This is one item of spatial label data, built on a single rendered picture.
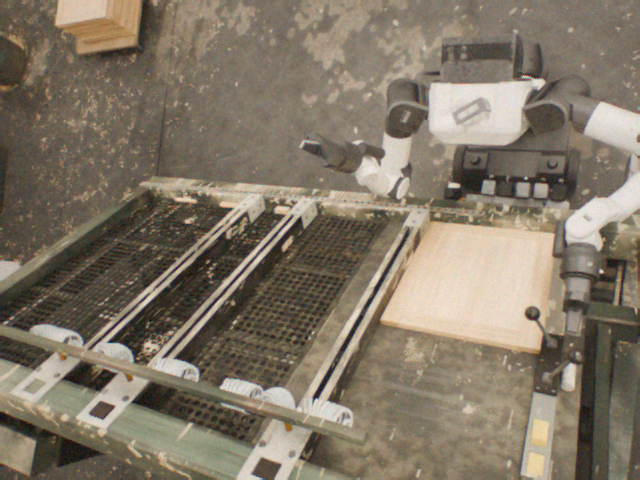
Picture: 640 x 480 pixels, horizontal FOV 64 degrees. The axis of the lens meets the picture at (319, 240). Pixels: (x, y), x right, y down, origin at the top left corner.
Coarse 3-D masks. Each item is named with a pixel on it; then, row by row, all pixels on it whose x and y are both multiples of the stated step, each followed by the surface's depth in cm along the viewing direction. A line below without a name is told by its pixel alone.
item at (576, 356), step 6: (570, 348) 115; (576, 348) 114; (570, 354) 114; (576, 354) 113; (582, 354) 113; (570, 360) 114; (576, 360) 113; (582, 360) 113; (564, 366) 117; (546, 372) 122; (552, 372) 120; (558, 372) 119; (546, 378) 120; (552, 378) 121
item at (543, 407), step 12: (552, 276) 154; (552, 288) 149; (564, 288) 148; (552, 300) 145; (552, 312) 141; (564, 312) 140; (552, 324) 137; (564, 324) 137; (540, 396) 119; (552, 396) 119; (540, 408) 116; (552, 408) 116; (552, 420) 113; (528, 432) 112; (552, 432) 111; (528, 444) 109; (528, 456) 109
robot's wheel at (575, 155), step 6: (570, 150) 246; (576, 150) 244; (570, 156) 241; (576, 156) 240; (570, 162) 239; (576, 162) 238; (570, 168) 239; (576, 168) 238; (570, 174) 239; (576, 174) 238; (570, 180) 240; (576, 180) 239; (570, 186) 243; (576, 186) 241
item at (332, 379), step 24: (408, 216) 189; (408, 240) 175; (384, 264) 166; (384, 288) 156; (360, 312) 149; (360, 336) 140; (336, 360) 135; (312, 384) 128; (336, 384) 128; (312, 408) 123; (288, 432) 113; (312, 432) 113; (264, 456) 109; (288, 456) 108
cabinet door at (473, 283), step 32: (448, 224) 190; (416, 256) 176; (448, 256) 174; (480, 256) 171; (512, 256) 168; (544, 256) 165; (416, 288) 162; (448, 288) 160; (480, 288) 158; (512, 288) 155; (544, 288) 153; (384, 320) 152; (416, 320) 150; (448, 320) 148; (480, 320) 146; (512, 320) 144; (544, 320) 142
